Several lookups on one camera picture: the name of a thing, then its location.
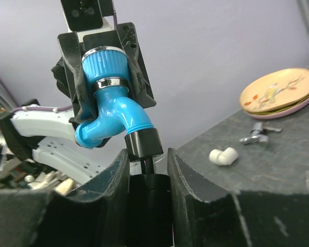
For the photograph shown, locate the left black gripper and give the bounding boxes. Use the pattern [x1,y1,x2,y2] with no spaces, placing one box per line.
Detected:
[51,22,156,124]

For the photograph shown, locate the silver metal faucet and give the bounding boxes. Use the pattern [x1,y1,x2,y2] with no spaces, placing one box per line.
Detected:
[239,122,282,145]

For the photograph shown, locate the black cylindrical adapter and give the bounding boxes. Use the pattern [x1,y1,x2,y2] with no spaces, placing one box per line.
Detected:
[125,128,173,246]

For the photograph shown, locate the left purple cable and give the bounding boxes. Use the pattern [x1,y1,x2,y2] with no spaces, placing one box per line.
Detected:
[10,10,119,114]

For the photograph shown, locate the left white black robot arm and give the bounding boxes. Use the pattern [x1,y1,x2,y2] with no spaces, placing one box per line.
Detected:
[0,23,163,185]

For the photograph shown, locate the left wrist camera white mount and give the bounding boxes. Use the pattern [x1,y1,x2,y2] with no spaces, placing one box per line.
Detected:
[60,0,116,42]

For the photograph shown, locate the blue water faucet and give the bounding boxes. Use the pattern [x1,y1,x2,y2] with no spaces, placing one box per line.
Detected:
[75,46,153,149]

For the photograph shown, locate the pink plate under orange plate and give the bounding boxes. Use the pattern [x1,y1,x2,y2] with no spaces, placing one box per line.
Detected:
[244,97,309,120]

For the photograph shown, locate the white pvc elbow left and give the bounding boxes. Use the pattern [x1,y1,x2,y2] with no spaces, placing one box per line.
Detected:
[209,147,239,166]

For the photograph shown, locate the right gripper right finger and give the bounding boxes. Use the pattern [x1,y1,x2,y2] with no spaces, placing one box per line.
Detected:
[167,148,309,246]

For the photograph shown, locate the orange bird pattern plate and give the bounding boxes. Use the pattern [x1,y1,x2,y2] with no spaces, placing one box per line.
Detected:
[239,68,309,115]

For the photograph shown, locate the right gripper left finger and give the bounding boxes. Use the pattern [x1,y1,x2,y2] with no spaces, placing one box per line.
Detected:
[0,150,129,246]

